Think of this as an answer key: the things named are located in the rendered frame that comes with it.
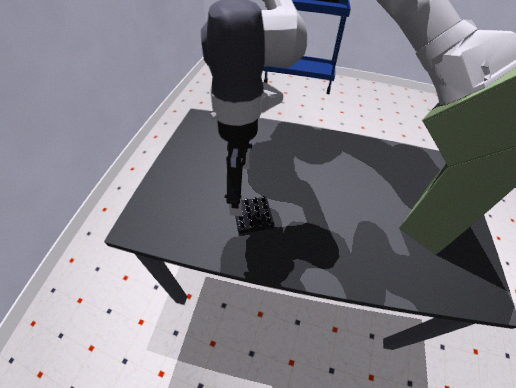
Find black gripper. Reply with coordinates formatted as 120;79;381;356
217;119;258;216

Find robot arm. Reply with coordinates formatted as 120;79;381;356
201;0;516;126

